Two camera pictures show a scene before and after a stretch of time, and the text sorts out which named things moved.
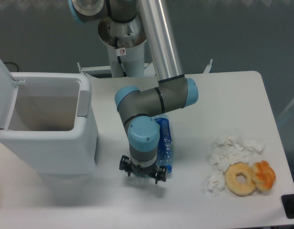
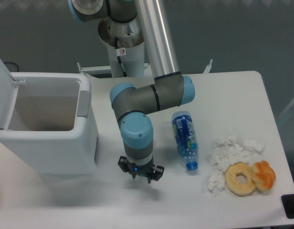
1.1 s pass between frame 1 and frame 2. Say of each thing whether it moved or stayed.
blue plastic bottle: moved
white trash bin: stayed
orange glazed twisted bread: stayed
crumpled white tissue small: stayed
